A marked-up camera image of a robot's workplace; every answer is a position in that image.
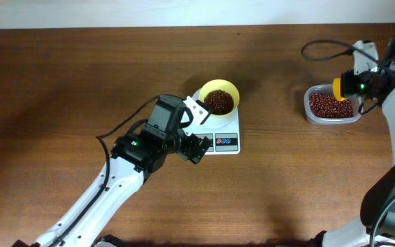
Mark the clear plastic container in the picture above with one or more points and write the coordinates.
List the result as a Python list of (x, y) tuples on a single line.
[(327, 89)]

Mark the yellow measuring scoop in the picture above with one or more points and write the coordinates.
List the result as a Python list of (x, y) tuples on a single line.
[(337, 90)]

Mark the red beans in container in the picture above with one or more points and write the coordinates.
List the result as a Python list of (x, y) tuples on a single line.
[(326, 106)]

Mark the red beans in bowl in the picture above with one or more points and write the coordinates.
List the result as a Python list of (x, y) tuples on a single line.
[(220, 102)]

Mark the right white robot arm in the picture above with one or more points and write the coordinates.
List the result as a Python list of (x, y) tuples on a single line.
[(375, 225)]

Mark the yellow plastic bowl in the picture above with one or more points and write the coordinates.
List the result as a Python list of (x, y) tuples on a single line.
[(224, 85)]

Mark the white digital kitchen scale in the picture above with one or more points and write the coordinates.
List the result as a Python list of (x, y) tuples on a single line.
[(225, 134)]

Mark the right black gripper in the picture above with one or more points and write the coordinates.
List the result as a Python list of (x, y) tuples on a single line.
[(348, 90)]

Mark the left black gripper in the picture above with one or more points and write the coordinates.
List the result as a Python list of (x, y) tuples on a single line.
[(193, 142)]

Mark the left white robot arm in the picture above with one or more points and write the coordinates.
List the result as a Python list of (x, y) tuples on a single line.
[(134, 157)]

